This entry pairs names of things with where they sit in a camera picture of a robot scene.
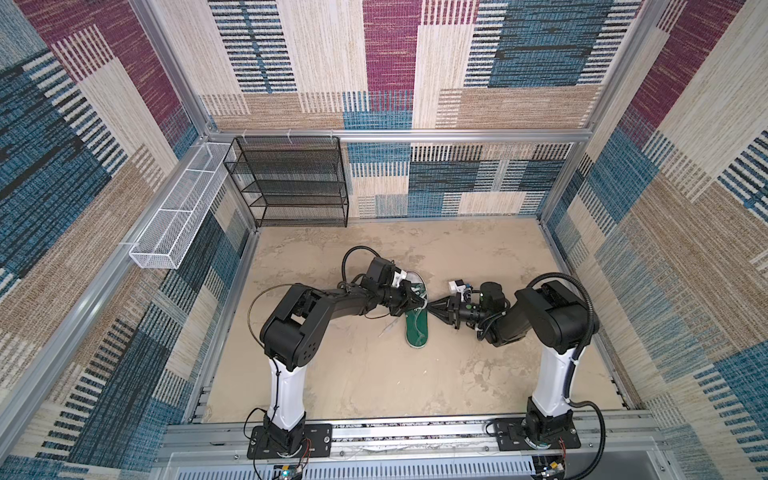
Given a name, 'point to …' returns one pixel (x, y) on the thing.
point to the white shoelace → (422, 307)
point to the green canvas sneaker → (417, 321)
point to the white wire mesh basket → (166, 238)
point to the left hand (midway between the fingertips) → (429, 299)
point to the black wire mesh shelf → (292, 181)
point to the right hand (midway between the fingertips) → (427, 309)
